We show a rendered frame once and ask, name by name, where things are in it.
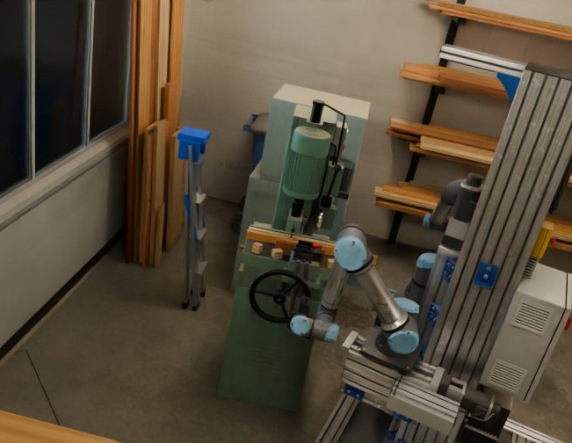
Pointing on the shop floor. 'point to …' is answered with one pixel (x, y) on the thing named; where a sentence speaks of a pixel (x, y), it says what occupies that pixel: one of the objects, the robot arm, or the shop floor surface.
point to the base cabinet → (264, 354)
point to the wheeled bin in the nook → (252, 156)
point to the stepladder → (189, 143)
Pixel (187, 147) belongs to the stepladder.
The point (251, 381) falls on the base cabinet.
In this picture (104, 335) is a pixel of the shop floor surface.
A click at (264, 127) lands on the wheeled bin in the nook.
